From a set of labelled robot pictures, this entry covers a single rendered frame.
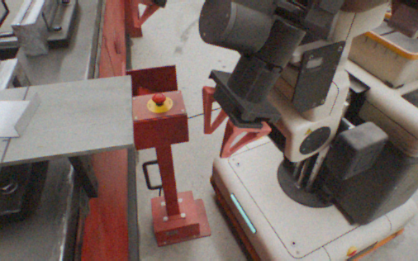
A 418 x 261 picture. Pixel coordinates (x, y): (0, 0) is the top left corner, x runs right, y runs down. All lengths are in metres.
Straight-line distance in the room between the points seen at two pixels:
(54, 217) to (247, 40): 0.42
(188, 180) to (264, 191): 0.50
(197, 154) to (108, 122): 1.27
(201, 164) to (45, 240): 1.23
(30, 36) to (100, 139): 0.55
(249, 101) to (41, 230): 0.39
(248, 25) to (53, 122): 0.35
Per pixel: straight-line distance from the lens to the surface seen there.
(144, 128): 0.85
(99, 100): 0.55
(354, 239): 1.28
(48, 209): 0.59
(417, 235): 1.77
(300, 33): 0.38
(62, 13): 1.15
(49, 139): 0.51
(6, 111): 0.60
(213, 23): 0.33
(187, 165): 1.69
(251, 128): 0.39
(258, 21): 0.34
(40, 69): 0.94
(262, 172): 1.33
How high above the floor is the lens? 1.33
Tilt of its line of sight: 45 degrees down
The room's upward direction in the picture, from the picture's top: straight up
